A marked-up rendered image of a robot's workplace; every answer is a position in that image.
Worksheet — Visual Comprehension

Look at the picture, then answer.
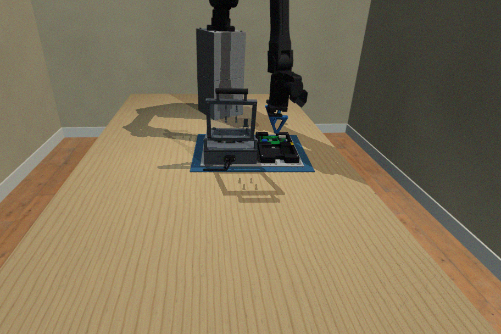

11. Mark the green circuit board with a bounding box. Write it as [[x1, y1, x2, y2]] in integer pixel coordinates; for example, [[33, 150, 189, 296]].
[[259, 135, 288, 144]]

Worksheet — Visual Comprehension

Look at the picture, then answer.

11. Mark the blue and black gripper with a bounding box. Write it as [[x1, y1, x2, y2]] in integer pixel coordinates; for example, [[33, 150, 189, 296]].
[[265, 89, 288, 133]]

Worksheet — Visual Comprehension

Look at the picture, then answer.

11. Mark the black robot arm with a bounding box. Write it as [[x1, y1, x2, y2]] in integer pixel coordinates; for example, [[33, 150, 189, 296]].
[[207, 0, 308, 108]]

